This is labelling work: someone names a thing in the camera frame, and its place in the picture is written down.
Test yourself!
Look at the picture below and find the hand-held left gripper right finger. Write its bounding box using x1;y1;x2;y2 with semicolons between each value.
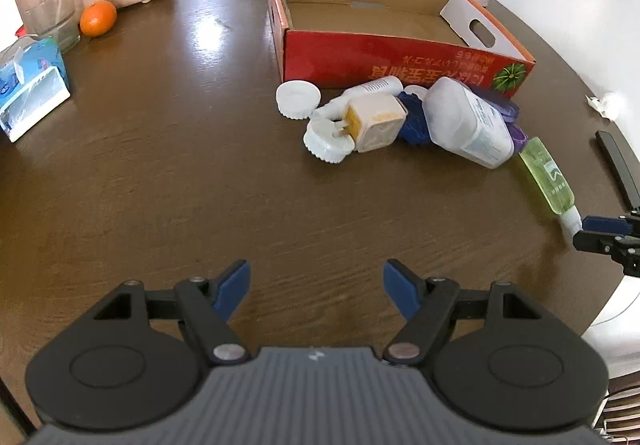
382;259;546;367

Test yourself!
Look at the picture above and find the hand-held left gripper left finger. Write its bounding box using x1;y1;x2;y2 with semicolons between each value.
92;260;251;367

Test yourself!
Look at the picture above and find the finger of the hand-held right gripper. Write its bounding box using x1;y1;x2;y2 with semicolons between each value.
573;231;640;279
581;210;640;237

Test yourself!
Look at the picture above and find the green transparent bottle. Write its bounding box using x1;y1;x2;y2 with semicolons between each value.
517;136;584;232

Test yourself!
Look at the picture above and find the periwinkle round lid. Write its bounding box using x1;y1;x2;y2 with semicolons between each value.
477;92;521;126

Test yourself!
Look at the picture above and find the blue ribbed cap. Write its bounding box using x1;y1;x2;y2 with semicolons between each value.
396;92;432;146

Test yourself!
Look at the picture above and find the white ribbed cap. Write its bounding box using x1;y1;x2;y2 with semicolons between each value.
303;118;356;164
276;81;322;120

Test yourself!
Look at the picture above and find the slim white plastic tube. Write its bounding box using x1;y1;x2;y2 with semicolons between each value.
312;95;354;122

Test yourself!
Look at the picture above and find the small white labelled bottle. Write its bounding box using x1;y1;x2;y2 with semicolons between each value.
347;76;404;102

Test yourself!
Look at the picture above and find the red cardboard box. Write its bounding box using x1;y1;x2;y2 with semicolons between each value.
266;0;536;99

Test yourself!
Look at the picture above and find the black flat bar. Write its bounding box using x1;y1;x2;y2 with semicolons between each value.
594;130;640;209

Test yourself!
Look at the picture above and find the crumpled white tissue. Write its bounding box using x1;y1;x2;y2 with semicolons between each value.
585;92;627;121

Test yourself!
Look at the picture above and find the large white labelled bottle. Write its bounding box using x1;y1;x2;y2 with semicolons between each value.
422;75;516;170

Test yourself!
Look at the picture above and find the white plastic-wrapped box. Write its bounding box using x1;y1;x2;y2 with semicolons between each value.
0;66;71;143

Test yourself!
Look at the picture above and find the orange fruit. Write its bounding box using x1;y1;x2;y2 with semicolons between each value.
79;0;118;37

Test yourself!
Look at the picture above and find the clear glass cup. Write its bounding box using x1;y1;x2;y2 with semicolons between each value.
22;0;84;54

